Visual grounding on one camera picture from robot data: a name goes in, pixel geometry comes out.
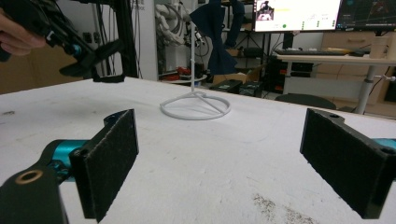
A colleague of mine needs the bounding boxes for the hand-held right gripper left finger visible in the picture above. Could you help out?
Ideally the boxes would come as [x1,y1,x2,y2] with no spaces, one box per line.
[46,108,139,224]

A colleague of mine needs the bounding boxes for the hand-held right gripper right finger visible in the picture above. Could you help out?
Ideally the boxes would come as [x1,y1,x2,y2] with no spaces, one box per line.
[300,107,396,219]

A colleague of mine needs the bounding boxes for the white wire display rack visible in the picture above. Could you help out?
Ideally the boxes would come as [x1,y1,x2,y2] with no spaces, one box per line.
[159,0,232,121]

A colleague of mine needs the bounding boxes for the navy bow tie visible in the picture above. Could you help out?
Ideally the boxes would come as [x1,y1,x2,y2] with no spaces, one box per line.
[190,0,246,76]

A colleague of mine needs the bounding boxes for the black round stool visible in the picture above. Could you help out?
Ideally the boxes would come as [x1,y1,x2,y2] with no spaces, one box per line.
[275,92,338,111]

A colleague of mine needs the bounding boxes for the white round table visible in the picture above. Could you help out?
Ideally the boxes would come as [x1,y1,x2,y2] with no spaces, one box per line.
[162,74,209,86]

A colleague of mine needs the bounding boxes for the white desk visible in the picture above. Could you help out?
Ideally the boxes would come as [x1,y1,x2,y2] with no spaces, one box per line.
[275,52,396,116]

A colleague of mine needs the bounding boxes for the black keyboard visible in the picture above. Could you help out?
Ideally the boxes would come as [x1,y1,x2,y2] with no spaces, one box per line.
[274,49,365,58]

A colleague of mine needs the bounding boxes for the beige cylinder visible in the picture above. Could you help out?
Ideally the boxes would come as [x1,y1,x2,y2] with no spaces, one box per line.
[369,35,390,60]

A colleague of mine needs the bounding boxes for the cardboard box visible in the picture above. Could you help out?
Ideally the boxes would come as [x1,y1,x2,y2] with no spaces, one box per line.
[212,64,266,85]

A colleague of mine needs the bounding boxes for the dark computer monitor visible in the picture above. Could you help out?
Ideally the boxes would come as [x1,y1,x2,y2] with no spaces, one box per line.
[335,0,396,32]

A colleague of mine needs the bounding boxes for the bright computer monitor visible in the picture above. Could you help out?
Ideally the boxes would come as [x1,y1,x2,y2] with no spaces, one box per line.
[253,0,344,33]

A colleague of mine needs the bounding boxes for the black frame post with cables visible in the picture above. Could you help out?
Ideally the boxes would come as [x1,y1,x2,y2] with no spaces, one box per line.
[92,0,140,78]

